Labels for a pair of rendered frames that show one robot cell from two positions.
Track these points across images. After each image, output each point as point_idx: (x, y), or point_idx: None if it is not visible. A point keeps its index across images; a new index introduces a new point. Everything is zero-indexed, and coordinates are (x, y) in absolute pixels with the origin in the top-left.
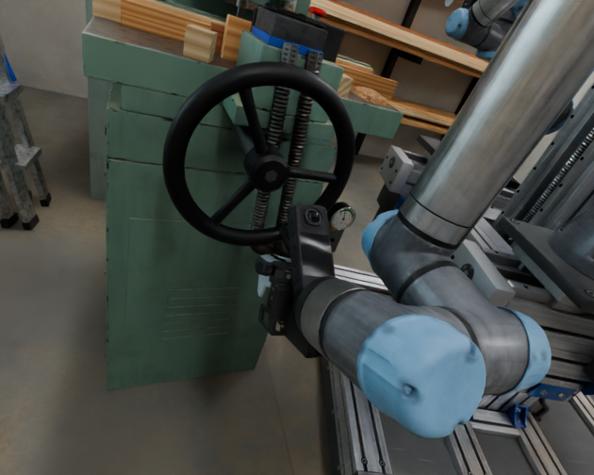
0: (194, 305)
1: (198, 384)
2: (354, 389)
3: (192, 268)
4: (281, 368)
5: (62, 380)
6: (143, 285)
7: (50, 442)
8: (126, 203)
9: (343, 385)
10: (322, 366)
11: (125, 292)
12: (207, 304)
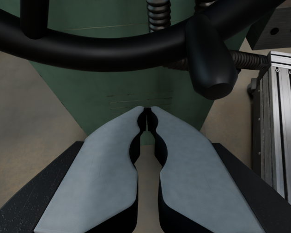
0: (133, 106)
1: (153, 150)
2: (288, 189)
3: (119, 77)
4: (216, 142)
5: (74, 140)
6: (83, 93)
7: None
8: (13, 14)
9: (275, 183)
10: (254, 148)
11: (73, 99)
12: (144, 105)
